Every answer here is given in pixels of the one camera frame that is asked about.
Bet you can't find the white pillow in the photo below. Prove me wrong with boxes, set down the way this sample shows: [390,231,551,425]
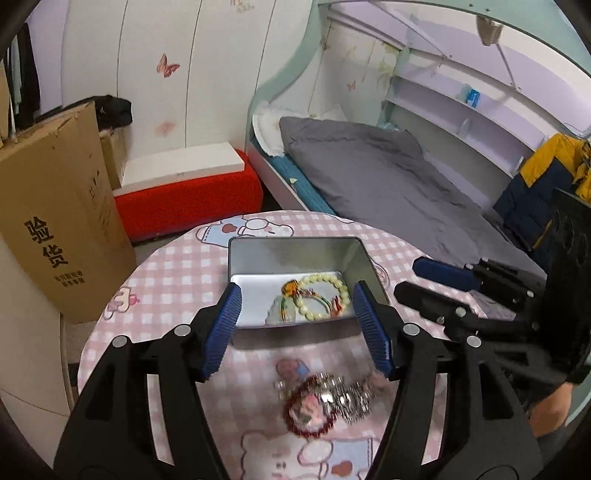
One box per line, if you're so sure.
[252,103,346,158]

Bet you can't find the silver metal tin box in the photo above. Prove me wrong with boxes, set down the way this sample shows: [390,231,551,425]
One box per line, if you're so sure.
[228,236,393,349]

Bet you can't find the small cardboard box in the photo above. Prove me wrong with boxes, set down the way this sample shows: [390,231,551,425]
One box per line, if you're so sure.
[99,128,129,191]

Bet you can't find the white board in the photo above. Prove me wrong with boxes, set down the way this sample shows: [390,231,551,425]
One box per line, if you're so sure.
[113,141,250,198]

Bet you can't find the lilac wall shelves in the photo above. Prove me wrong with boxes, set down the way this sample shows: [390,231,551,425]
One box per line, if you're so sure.
[383,58,559,178]

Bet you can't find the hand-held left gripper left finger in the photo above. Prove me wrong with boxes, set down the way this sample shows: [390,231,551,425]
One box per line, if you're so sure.
[53,281,243,480]

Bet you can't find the cream bead bracelet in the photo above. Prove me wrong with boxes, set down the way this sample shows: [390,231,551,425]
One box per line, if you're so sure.
[293,272,350,323]

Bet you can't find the black bag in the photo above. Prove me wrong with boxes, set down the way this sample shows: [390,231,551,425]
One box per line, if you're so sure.
[91,95,134,131]

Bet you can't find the person's right forearm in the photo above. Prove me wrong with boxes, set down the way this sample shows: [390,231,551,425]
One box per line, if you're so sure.
[529,381,579,438]

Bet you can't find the pale jade pendant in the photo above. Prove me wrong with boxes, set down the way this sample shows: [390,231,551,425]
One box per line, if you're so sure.
[267,295,302,326]

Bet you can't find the grey blanket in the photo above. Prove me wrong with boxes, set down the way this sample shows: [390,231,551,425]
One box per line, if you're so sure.
[279,115,551,306]

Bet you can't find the teal mattress pad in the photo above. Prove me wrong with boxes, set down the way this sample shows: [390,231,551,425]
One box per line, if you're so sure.
[270,154,339,216]

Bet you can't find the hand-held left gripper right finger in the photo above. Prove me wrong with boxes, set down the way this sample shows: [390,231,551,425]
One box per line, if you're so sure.
[353,280,546,480]

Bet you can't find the teal bunk bed frame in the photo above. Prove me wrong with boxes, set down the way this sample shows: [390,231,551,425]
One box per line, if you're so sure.
[244,0,591,222]

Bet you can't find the row of hanging clothes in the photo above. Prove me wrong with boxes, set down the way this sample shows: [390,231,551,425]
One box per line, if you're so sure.
[6,22,43,131]

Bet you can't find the red fabric bench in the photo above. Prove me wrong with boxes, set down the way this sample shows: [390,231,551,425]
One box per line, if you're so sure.
[113,159,265,243]

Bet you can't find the dark red bead bracelet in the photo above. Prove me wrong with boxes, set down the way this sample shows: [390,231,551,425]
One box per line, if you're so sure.
[281,374,341,438]

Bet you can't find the white wardrobe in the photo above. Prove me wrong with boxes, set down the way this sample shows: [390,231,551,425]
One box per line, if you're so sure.
[60,0,320,163]

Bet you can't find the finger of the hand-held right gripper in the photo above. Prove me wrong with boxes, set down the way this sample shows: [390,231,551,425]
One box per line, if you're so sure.
[394,281,509,343]
[412,257,548,309]

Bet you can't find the amber and jade bracelet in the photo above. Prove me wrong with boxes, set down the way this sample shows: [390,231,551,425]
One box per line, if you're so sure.
[281,278,354,320]

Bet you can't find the pink butterfly sticker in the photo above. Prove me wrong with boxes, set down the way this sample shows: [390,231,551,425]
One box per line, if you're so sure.
[156,54,181,79]

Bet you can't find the large cardboard box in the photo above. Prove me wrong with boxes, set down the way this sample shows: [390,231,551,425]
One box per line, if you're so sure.
[0,102,138,325]

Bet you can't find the yellow navy jacket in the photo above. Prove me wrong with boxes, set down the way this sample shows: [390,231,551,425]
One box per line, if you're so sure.
[492,132,591,254]

